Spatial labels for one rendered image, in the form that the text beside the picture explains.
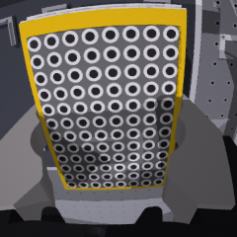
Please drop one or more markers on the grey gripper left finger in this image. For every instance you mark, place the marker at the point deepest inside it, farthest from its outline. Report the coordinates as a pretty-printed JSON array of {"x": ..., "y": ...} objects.
[{"x": 25, "y": 186}]

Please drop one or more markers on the dark grey flat base plate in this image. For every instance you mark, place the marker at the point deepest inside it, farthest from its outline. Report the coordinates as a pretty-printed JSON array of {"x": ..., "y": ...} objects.
[{"x": 216, "y": 96}]

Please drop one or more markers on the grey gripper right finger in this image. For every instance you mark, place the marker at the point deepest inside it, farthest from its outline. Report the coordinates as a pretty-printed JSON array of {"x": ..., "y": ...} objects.
[{"x": 201, "y": 180}]

